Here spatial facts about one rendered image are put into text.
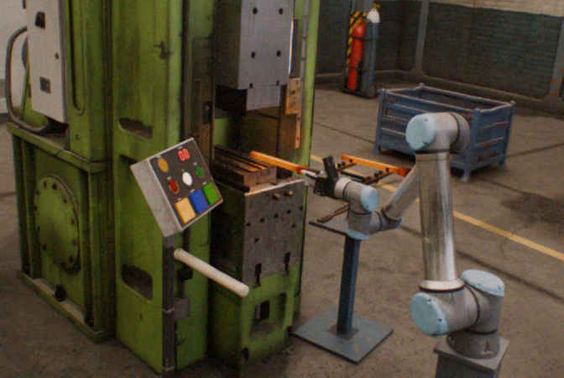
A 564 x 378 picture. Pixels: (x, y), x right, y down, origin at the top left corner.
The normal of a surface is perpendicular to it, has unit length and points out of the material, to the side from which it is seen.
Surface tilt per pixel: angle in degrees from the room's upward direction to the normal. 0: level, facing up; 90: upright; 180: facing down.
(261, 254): 90
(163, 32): 89
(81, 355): 0
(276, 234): 90
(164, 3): 89
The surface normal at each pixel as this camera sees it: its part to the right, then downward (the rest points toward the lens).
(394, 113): -0.71, 0.15
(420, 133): -0.86, -0.04
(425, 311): -0.85, 0.18
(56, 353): 0.06, -0.95
